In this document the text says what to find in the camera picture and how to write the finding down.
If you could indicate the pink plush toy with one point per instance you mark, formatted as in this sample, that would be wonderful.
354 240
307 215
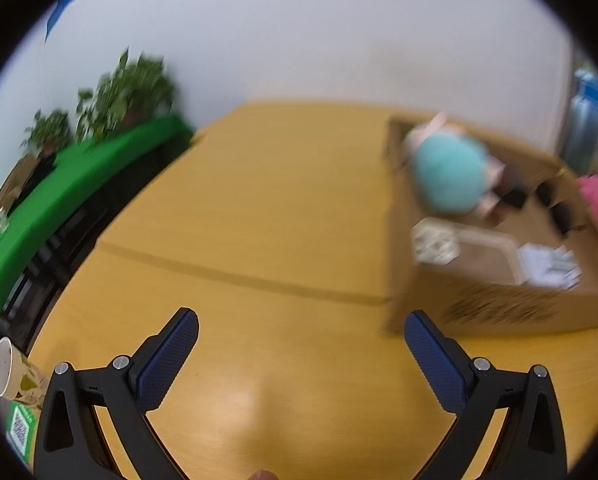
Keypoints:
596 200

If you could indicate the small potted plant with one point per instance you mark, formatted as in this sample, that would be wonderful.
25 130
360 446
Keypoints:
49 130

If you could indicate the brown cardboard item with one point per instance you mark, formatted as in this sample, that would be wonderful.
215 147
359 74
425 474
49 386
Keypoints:
11 182

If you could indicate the green printed card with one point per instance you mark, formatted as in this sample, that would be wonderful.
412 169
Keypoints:
21 425

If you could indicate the large potted plant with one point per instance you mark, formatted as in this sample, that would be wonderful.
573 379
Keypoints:
124 95

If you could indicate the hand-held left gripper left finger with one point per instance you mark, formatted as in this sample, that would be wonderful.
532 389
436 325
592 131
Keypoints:
171 355

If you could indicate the wooden desk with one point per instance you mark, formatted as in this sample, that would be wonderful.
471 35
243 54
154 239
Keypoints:
259 200

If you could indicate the paper cup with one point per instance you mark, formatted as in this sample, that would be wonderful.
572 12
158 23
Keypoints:
4 365

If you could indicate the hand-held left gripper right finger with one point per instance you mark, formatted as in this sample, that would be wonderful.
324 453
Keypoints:
436 360

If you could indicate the cream phone case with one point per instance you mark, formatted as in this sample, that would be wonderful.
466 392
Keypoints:
434 247

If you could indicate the person's left hand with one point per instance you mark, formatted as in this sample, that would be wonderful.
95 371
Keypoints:
262 475

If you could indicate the glass door with blue band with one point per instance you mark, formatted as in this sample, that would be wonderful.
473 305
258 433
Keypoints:
591 110

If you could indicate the grey plastic stand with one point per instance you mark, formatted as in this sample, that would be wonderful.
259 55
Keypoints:
549 265

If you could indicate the blue wall banner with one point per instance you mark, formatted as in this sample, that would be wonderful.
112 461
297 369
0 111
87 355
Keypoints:
54 17

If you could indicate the black box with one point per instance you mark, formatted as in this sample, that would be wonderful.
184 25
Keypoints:
561 217

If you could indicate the dark cabinet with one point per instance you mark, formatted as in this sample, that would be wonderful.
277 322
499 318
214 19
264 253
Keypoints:
54 260

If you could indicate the cardboard box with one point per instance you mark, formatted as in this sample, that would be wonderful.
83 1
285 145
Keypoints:
479 305

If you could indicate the pink and teal pig plush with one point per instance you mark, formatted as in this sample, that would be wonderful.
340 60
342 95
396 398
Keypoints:
449 175

